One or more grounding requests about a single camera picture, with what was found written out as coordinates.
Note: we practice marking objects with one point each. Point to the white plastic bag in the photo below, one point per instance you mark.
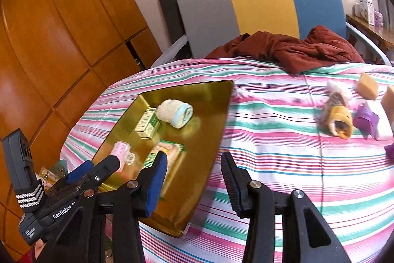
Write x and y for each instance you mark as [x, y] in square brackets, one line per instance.
[340, 89]

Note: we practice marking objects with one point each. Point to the small purple box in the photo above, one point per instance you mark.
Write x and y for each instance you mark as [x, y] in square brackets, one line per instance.
[364, 119]

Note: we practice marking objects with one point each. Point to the white carton box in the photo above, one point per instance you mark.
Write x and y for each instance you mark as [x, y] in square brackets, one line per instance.
[366, 8]

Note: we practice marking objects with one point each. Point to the gold metal tray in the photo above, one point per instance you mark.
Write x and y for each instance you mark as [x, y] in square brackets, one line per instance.
[197, 127]

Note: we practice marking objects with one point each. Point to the grey yellow blue chair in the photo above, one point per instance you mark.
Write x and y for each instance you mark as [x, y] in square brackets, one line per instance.
[258, 4]

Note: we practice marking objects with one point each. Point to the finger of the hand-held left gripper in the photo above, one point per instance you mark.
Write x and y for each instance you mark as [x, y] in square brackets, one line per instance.
[106, 166]
[80, 170]

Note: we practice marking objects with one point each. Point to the small pink-capped bottle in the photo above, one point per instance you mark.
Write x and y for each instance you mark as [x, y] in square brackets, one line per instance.
[121, 150]

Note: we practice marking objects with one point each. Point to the rolled white and blue towel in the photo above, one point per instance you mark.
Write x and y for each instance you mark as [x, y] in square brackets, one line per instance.
[175, 112]

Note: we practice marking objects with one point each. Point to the rolled yellow and grey sock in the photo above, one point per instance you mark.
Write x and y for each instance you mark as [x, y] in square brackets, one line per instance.
[337, 118]

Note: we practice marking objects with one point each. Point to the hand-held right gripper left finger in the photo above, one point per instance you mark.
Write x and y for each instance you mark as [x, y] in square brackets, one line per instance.
[155, 179]

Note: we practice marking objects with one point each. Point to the small green and white box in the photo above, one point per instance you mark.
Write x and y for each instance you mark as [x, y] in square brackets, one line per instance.
[147, 124]

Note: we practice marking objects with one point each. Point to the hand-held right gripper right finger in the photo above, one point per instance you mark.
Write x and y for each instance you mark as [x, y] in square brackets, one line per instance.
[231, 183]

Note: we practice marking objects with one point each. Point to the wooden wardrobe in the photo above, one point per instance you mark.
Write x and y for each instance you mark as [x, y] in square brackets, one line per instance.
[61, 35]

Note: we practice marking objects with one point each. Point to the blocky yellow sponge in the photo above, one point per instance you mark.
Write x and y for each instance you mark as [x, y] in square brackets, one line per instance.
[367, 87]

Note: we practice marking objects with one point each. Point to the black padded post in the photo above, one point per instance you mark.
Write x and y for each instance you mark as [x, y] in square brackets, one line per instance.
[167, 10]

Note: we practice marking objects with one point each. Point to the purple packet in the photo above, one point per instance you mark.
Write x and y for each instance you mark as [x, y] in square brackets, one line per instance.
[390, 152]

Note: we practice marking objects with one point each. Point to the purple carton box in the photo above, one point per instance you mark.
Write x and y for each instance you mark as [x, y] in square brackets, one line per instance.
[378, 18]

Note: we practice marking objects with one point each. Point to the wooden desk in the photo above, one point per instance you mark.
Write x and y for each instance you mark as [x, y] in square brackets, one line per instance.
[372, 30]

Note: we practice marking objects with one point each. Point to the rust brown cloth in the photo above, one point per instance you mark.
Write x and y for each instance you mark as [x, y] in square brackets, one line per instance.
[292, 50]

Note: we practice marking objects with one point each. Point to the green snack packet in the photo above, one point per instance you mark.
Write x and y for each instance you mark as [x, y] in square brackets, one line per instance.
[172, 149]

